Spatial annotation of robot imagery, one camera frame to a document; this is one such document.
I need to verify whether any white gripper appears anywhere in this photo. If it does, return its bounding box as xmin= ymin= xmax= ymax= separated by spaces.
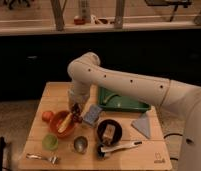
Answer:
xmin=68 ymin=90 xmax=90 ymax=110

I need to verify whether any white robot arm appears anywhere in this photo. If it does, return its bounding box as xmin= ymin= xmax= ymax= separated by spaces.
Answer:
xmin=67 ymin=52 xmax=201 ymax=171

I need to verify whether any small metal cup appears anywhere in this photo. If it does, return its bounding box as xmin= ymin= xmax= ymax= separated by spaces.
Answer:
xmin=74 ymin=136 xmax=88 ymax=154

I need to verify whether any green plastic cup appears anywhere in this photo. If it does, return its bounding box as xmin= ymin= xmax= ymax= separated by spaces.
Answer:
xmin=42 ymin=134 xmax=58 ymax=151

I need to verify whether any blue grey sponge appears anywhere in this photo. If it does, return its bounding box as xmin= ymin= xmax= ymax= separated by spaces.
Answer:
xmin=83 ymin=105 xmax=102 ymax=126

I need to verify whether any green tray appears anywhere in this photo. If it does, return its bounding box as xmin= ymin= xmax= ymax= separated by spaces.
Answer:
xmin=97 ymin=87 xmax=151 ymax=113

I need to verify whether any orange bowl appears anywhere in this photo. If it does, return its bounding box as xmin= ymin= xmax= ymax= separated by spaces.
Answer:
xmin=49 ymin=111 xmax=76 ymax=138

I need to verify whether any yellow banana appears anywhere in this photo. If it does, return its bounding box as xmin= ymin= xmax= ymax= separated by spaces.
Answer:
xmin=58 ymin=113 xmax=72 ymax=133

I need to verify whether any orange tomato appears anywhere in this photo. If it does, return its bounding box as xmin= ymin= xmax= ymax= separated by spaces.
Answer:
xmin=42 ymin=111 xmax=54 ymax=123

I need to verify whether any dark brown bowl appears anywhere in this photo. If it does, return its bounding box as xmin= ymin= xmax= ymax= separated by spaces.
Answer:
xmin=97 ymin=119 xmax=122 ymax=146

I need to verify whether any tan block in bowl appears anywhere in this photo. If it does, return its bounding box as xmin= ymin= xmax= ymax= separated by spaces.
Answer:
xmin=102 ymin=124 xmax=115 ymax=144

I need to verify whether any white black brush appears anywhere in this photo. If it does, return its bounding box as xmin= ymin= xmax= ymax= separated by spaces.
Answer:
xmin=97 ymin=141 xmax=142 ymax=158

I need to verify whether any grey folded cloth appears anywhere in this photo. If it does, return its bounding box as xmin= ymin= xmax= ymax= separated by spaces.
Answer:
xmin=131 ymin=113 xmax=151 ymax=139

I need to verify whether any silver fork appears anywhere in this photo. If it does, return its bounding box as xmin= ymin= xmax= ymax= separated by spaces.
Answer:
xmin=26 ymin=153 xmax=59 ymax=164

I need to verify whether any red object on shelf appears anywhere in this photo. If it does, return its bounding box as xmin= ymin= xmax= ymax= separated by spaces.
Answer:
xmin=74 ymin=18 xmax=86 ymax=25

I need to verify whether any white bottle on shelf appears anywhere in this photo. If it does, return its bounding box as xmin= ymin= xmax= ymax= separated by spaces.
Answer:
xmin=79 ymin=0 xmax=91 ymax=23

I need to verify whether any black post at left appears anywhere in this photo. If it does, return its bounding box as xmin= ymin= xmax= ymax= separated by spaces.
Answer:
xmin=0 ymin=137 xmax=5 ymax=171

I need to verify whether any black cable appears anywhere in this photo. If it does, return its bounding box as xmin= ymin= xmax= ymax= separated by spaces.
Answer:
xmin=163 ymin=132 xmax=184 ymax=162

